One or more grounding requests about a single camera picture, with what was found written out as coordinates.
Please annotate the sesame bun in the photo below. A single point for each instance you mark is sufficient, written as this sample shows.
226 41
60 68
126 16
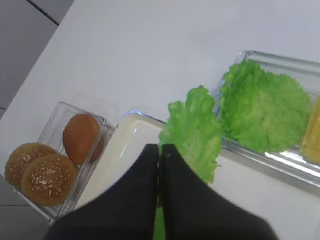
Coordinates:
48 180
21 158

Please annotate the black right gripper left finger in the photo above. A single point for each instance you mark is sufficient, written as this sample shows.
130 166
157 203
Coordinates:
126 211

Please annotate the yellow cheese slice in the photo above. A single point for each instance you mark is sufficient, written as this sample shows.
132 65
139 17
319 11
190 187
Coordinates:
310 145

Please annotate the white serving tray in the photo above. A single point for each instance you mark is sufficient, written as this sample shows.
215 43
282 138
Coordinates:
133 133

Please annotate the green lettuce leaf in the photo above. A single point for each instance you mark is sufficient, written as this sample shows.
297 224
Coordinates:
195 131
261 110

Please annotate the smooth brown bun bottom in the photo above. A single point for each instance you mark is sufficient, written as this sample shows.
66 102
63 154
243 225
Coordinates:
79 136

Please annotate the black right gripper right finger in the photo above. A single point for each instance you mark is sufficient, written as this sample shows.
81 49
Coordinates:
193 211

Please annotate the sesame bun top right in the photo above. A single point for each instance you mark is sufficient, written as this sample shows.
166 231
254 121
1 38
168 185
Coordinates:
48 180

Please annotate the clear plastic bun container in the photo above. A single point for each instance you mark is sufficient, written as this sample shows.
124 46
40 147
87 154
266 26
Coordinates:
52 136

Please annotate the sesame bun top left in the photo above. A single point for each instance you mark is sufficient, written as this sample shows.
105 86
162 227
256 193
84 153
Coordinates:
21 158

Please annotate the green lettuce leaf in container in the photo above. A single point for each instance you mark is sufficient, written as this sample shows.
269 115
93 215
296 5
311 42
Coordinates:
261 110

